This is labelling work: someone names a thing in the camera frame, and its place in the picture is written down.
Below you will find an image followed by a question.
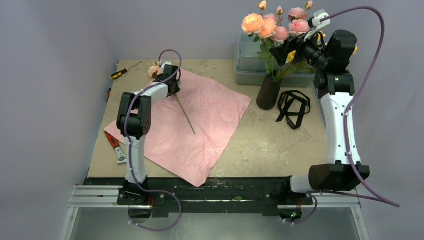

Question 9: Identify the yellow rose stem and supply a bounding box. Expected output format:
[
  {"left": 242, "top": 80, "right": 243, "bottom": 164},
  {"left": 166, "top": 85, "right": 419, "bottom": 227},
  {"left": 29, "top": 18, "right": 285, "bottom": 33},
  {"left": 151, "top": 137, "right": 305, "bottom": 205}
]
[{"left": 289, "top": 30, "right": 357, "bottom": 74}]

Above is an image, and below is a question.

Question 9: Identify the pink wrapping paper sheet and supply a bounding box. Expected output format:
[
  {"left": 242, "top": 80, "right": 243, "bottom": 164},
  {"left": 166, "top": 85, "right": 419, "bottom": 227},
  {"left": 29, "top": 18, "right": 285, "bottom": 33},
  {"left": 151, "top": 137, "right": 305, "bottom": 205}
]
[{"left": 104, "top": 67, "right": 253, "bottom": 188}]

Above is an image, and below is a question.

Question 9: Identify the peach rose stem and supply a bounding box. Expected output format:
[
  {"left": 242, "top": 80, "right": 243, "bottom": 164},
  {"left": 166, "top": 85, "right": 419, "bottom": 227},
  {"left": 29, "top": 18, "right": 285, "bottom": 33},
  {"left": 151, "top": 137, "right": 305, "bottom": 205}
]
[{"left": 241, "top": 0, "right": 277, "bottom": 79}]

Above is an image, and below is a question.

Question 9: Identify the black ribbon with gold lettering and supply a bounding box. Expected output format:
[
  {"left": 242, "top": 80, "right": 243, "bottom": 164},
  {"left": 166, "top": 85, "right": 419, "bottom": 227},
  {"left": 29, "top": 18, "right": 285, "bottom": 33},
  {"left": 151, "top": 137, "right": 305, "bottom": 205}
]
[{"left": 275, "top": 90, "right": 312, "bottom": 131}]

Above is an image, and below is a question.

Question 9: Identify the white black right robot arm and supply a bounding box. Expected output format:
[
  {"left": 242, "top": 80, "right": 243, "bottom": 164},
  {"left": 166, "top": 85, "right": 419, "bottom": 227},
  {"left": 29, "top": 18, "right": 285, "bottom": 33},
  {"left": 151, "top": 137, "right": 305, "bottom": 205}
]
[{"left": 269, "top": 30, "right": 370, "bottom": 204}]

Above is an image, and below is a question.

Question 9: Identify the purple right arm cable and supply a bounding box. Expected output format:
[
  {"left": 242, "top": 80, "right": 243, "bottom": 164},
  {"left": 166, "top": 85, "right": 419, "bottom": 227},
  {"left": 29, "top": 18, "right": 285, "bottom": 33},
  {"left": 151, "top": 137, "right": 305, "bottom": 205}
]
[{"left": 283, "top": 5, "right": 401, "bottom": 226}]

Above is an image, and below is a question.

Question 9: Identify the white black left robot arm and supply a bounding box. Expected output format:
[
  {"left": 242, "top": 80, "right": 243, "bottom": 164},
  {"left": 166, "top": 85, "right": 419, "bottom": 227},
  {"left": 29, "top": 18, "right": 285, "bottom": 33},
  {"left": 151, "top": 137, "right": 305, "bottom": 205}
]
[{"left": 116, "top": 64, "right": 181, "bottom": 205}]

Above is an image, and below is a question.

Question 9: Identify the yellow black handled screwdriver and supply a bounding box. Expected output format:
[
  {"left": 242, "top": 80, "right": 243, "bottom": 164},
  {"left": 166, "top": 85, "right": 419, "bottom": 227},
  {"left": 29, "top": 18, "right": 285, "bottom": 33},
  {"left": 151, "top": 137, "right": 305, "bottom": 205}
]
[{"left": 110, "top": 61, "right": 142, "bottom": 80}]

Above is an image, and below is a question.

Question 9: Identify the green translucent plastic storage box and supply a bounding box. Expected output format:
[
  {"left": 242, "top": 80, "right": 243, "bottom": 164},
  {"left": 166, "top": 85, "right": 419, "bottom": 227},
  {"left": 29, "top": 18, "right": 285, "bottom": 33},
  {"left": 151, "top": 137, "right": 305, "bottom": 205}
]
[{"left": 234, "top": 32, "right": 315, "bottom": 88}]

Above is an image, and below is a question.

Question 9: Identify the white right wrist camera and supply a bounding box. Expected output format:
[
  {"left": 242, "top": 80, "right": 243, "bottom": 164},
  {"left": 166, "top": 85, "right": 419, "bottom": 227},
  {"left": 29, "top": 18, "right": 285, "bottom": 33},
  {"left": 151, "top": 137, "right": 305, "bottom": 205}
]
[{"left": 303, "top": 9, "right": 331, "bottom": 42}]

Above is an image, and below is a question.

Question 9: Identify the pink rose stem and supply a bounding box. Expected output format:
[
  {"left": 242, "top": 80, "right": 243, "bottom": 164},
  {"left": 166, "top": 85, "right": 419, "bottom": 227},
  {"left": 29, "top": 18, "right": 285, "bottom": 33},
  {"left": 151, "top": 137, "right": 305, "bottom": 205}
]
[
  {"left": 263, "top": 5, "right": 289, "bottom": 82},
  {"left": 288, "top": 0, "right": 314, "bottom": 36}
]

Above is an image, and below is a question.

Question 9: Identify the aluminium rail frame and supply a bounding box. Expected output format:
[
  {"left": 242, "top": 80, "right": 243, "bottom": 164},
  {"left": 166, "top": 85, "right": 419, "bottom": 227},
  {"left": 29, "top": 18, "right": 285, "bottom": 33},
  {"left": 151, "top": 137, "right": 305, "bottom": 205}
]
[{"left": 59, "top": 61, "right": 370, "bottom": 240}]

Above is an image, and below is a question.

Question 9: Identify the silver adjustable wrench red handle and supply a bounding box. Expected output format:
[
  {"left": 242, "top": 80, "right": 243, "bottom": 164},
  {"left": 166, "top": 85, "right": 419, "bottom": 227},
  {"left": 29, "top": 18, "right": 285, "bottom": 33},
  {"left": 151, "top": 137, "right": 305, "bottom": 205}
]
[{"left": 104, "top": 131, "right": 127, "bottom": 165}]

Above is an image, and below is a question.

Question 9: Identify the dark cylindrical vase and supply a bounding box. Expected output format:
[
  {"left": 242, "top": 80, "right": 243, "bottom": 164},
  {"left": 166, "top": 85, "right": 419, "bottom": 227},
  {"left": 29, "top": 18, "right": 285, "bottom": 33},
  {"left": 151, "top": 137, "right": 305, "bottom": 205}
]
[{"left": 256, "top": 74, "right": 282, "bottom": 111}]

